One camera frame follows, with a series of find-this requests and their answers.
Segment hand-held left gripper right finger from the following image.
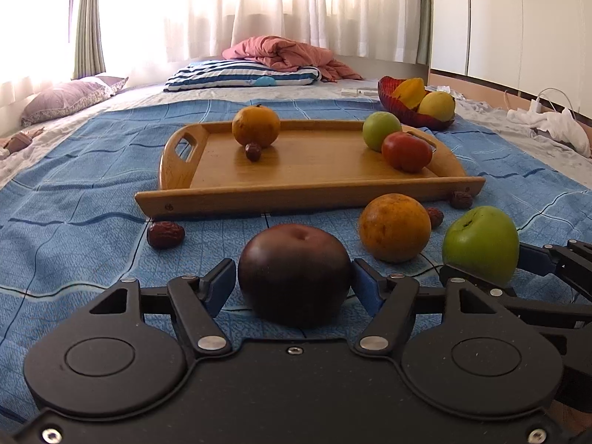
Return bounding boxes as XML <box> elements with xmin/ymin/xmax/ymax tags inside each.
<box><xmin>351</xmin><ymin>258</ymin><xmax>527</xmax><ymax>358</ymax></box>

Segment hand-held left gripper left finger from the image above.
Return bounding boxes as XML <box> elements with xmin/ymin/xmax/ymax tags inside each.
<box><xmin>85</xmin><ymin>258</ymin><xmax>238</xmax><ymax>359</ymax></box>

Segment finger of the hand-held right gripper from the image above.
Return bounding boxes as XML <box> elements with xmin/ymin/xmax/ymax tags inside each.
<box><xmin>437</xmin><ymin>263</ymin><xmax>592</xmax><ymax>330</ymax></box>
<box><xmin>517</xmin><ymin>239</ymin><xmax>592</xmax><ymax>305</ymax></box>

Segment large green apple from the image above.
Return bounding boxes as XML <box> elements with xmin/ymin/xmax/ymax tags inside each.
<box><xmin>441</xmin><ymin>206</ymin><xmax>520</xmax><ymax>287</ymax></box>

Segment small orange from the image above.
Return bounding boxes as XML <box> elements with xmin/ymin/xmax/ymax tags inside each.
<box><xmin>359</xmin><ymin>193</ymin><xmax>432</xmax><ymax>263</ymax></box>

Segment dark purple apple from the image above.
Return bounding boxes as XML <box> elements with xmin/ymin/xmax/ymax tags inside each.
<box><xmin>238</xmin><ymin>223</ymin><xmax>352</xmax><ymax>327</ymax></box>

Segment wooden tray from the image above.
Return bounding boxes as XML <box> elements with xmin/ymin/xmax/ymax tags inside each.
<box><xmin>134</xmin><ymin>119</ymin><xmax>486</xmax><ymax>219</ymax></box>

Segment red tomato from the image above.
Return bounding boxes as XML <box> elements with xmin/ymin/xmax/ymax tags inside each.
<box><xmin>381</xmin><ymin>131</ymin><xmax>433</xmax><ymax>173</ymax></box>

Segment small green apple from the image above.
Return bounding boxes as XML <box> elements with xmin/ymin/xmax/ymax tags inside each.
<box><xmin>362</xmin><ymin>111</ymin><xmax>403</xmax><ymax>152</ymax></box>

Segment large orange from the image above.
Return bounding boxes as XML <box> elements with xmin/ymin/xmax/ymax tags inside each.
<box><xmin>231</xmin><ymin>104</ymin><xmax>281</xmax><ymax>148</ymax></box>

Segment white crumpled cloth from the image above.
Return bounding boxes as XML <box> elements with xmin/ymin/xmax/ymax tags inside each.
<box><xmin>506</xmin><ymin>107</ymin><xmax>592</xmax><ymax>158</ymax></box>

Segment blue checked blanket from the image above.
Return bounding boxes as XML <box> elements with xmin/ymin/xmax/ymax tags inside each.
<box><xmin>0</xmin><ymin>97</ymin><xmax>592</xmax><ymax>426</ymax></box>

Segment yellow mango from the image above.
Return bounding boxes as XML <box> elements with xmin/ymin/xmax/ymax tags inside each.
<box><xmin>417</xmin><ymin>91</ymin><xmax>456</xmax><ymax>122</ymax></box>

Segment red glass bowl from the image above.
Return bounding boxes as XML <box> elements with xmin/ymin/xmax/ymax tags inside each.
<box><xmin>377</xmin><ymin>76</ymin><xmax>456</xmax><ymax>130</ymax></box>

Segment yellow starfruit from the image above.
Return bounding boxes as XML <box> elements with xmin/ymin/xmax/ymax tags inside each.
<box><xmin>393</xmin><ymin>77</ymin><xmax>427</xmax><ymax>111</ymax></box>

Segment white floral bedsheet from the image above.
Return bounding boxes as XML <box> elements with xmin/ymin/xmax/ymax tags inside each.
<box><xmin>0</xmin><ymin>81</ymin><xmax>592</xmax><ymax>204</ymax></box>

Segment blue striped pillow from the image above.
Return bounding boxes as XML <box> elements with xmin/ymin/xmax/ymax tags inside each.
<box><xmin>164</xmin><ymin>59</ymin><xmax>322</xmax><ymax>92</ymax></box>

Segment white wardrobe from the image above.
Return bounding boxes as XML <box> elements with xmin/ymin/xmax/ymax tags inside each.
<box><xmin>428</xmin><ymin>0</ymin><xmax>592</xmax><ymax>102</ymax></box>

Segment purple pillow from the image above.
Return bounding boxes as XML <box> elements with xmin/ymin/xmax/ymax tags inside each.
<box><xmin>19</xmin><ymin>75</ymin><xmax>129</xmax><ymax>127</ymax></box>

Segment pink quilt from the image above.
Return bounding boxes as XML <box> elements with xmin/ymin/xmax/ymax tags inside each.
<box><xmin>222</xmin><ymin>35</ymin><xmax>364</xmax><ymax>83</ymax></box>

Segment brown cloth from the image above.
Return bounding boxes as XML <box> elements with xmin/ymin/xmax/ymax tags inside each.
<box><xmin>0</xmin><ymin>129</ymin><xmax>44</xmax><ymax>158</ymax></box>

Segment grey-green curtain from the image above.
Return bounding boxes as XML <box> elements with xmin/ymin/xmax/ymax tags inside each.
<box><xmin>71</xmin><ymin>0</ymin><xmax>108</xmax><ymax>80</ymax></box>
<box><xmin>416</xmin><ymin>0</ymin><xmax>434</xmax><ymax>66</ymax></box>

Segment white sheer curtain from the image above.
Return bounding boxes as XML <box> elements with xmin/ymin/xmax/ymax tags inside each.
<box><xmin>0</xmin><ymin>0</ymin><xmax>431</xmax><ymax>98</ymax></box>

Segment white charger cable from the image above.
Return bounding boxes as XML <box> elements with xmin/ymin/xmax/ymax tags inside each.
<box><xmin>531</xmin><ymin>87</ymin><xmax>579</xmax><ymax>114</ymax></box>

